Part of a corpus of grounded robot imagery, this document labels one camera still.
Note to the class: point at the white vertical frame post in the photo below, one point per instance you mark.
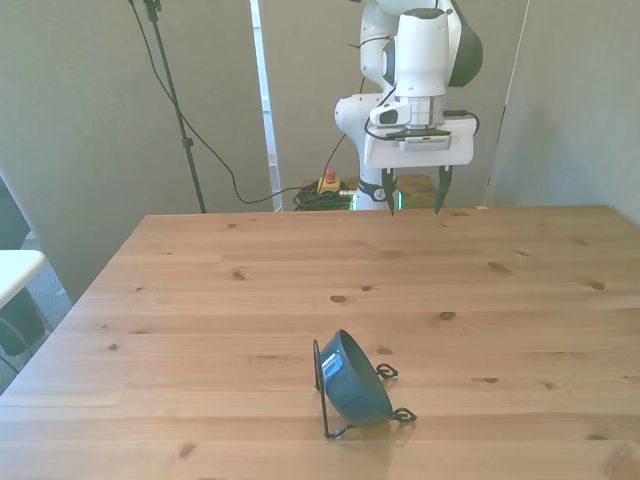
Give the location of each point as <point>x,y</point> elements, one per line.
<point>266,100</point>

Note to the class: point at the blue bowl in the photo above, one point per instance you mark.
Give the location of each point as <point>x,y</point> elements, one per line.
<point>352,380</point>

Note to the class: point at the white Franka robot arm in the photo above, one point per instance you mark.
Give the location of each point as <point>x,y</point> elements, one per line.
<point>420,55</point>

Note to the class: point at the white side table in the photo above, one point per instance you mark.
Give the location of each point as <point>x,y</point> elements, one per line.
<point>15,272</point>

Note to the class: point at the black camera tripod stand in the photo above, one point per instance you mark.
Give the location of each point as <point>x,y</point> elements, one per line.
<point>172,92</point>

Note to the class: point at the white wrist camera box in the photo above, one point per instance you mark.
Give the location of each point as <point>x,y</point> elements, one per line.
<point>387,115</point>

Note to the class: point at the yellow emergency stop box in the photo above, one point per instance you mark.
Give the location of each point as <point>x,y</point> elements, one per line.
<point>328,184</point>

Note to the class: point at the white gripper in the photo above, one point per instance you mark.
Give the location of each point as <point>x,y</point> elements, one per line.
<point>420,156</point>

